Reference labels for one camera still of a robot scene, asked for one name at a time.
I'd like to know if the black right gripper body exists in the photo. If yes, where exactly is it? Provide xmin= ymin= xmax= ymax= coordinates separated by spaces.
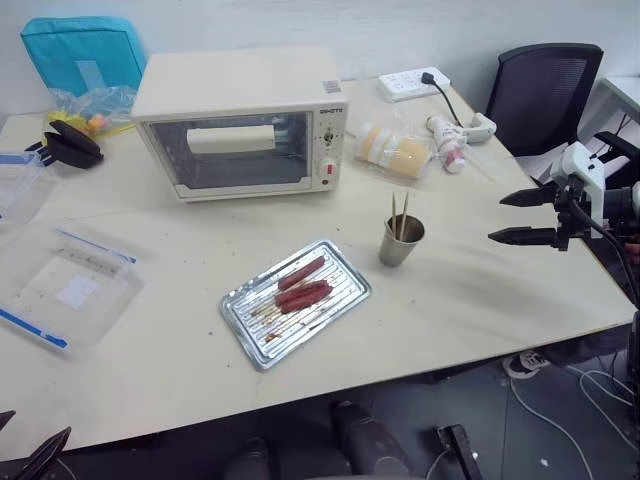
xmin=549 ymin=177 xmax=589 ymax=253

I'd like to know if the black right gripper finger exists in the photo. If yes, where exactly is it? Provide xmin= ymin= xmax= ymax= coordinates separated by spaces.
xmin=499 ymin=186 xmax=557 ymax=209
xmin=487 ymin=225 xmax=559 ymax=247

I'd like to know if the white handheld tool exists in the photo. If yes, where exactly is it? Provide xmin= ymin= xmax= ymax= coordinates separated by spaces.
xmin=457 ymin=112 xmax=498 ymax=146

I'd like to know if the black chair armrest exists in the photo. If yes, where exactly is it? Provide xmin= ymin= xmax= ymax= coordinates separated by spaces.
xmin=593 ymin=130 xmax=640 ymax=174

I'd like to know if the black mesh office chair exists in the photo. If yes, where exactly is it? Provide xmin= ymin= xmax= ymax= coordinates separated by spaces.
xmin=485 ymin=43 xmax=605 ymax=159

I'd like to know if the stainless steel cup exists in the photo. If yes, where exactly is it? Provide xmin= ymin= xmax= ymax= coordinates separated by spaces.
xmin=378 ymin=214 xmax=427 ymax=268

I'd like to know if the black and white shoe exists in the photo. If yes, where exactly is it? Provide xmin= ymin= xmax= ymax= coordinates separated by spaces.
xmin=501 ymin=349 xmax=552 ymax=380

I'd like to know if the white side desk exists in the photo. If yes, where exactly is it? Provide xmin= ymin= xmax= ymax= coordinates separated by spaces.
xmin=581 ymin=76 xmax=640 ymax=147

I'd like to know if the large clear plastic container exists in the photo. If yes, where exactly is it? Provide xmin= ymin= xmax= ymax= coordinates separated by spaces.
xmin=0 ymin=222 xmax=147 ymax=357

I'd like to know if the white power strip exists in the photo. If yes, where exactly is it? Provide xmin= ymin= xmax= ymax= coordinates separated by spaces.
xmin=377 ymin=67 xmax=452 ymax=104

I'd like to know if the red sausage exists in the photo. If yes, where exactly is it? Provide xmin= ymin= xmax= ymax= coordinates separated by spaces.
xmin=273 ymin=279 xmax=331 ymax=307
xmin=277 ymin=256 xmax=327 ymax=292
xmin=279 ymin=286 xmax=334 ymax=316

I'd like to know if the small clear plastic container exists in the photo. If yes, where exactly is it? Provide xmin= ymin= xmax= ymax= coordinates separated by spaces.
xmin=0 ymin=151 xmax=62 ymax=232

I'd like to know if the silver metal baking tray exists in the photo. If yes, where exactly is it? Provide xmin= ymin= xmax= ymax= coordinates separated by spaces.
xmin=218 ymin=238 xmax=373 ymax=373

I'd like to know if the large dark rounded shape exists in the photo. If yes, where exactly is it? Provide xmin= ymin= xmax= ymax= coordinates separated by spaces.
xmin=329 ymin=399 xmax=415 ymax=477

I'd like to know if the cream toaster oven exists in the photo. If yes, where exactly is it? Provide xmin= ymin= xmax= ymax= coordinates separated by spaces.
xmin=130 ymin=48 xmax=348 ymax=204

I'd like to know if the clear bag with yellow items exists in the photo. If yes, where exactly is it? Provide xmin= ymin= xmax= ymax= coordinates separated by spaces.
xmin=47 ymin=84 xmax=139 ymax=139

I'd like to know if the teal fabric cover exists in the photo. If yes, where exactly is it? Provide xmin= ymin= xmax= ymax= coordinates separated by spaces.
xmin=19 ymin=17 xmax=149 ymax=99

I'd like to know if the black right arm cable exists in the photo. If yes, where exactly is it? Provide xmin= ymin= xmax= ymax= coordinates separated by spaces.
xmin=565 ymin=197 xmax=640 ymax=309

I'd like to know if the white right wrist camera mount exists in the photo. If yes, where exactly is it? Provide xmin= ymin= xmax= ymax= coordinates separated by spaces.
xmin=549 ymin=141 xmax=608 ymax=229

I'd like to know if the black plug with cable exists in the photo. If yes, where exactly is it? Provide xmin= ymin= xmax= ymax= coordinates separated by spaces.
xmin=420 ymin=72 xmax=464 ymax=124

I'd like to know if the white floor cable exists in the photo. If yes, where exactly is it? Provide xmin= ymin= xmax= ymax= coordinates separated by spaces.
xmin=509 ymin=363 xmax=640 ymax=480

